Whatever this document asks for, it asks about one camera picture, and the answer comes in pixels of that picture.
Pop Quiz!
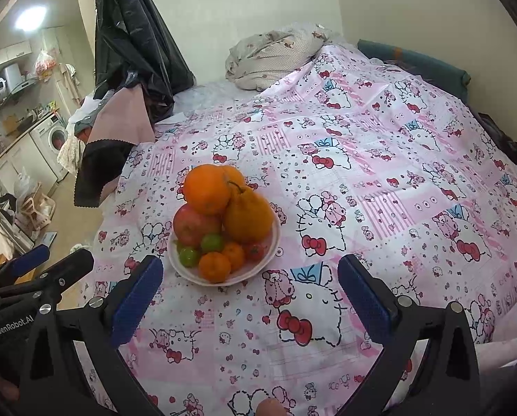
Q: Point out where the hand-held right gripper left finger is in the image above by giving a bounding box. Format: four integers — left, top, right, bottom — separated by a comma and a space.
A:
14, 255, 165, 416

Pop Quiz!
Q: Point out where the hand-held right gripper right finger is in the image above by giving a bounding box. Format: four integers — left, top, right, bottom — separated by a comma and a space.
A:
336, 254, 480, 416

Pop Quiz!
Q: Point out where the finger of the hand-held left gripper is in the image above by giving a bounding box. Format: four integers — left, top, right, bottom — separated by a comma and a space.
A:
0, 248, 95, 313
0, 244, 51, 289

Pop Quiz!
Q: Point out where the small green fruit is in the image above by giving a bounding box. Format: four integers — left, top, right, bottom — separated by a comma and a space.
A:
178, 246, 200, 268
200, 233, 224, 254

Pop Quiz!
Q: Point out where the small tangerine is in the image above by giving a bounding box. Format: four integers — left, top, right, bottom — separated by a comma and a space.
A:
221, 242, 246, 270
198, 251, 232, 284

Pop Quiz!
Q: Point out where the pale pink plate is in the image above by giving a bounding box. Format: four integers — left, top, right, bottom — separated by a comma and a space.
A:
167, 210, 282, 287

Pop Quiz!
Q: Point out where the red tomato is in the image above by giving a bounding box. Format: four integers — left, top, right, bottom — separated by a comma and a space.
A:
243, 243, 268, 263

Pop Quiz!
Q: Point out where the large round orange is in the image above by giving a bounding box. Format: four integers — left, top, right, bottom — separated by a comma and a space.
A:
183, 164, 232, 216

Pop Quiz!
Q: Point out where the medium orange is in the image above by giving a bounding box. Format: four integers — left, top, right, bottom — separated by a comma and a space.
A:
221, 165, 246, 189

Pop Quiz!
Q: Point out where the person's right hand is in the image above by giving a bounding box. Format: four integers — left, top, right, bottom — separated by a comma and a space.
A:
256, 398, 287, 416

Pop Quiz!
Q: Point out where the wooden rack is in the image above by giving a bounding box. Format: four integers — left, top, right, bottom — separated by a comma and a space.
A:
15, 182, 56, 230

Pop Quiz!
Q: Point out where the black cloth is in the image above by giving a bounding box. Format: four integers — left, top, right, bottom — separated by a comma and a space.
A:
73, 141, 133, 208

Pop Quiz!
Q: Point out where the red apple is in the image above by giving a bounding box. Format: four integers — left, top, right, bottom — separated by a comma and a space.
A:
173, 205, 223, 250

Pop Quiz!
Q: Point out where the floral hanging cloth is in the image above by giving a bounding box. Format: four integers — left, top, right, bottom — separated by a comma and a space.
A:
58, 136, 86, 176

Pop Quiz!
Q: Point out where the pink cartoon printed blanket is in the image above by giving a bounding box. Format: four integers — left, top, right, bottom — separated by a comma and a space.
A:
74, 41, 517, 416

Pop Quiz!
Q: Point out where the white washing machine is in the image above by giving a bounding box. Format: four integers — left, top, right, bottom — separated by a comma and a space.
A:
29, 113, 71, 183

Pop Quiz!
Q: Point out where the pear-shaped orange with stem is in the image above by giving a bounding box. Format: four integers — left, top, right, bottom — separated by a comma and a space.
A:
222, 173, 274, 244

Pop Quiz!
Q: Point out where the red and white plastic bag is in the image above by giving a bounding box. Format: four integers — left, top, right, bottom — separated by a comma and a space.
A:
34, 50, 62, 81

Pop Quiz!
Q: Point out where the dark cloth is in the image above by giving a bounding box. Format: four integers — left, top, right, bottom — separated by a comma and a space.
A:
477, 113, 517, 174

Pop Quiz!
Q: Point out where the black plastic sheet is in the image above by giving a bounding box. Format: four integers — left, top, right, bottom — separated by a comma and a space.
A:
93, 0, 196, 124

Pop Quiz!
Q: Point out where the ceiling light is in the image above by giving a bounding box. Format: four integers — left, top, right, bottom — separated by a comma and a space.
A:
15, 4, 49, 32

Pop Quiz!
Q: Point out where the teal cushion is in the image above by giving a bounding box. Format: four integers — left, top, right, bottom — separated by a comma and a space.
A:
357, 39, 471, 102

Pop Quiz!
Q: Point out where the patterned pillow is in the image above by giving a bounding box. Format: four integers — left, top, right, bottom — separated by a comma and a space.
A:
225, 21, 335, 93

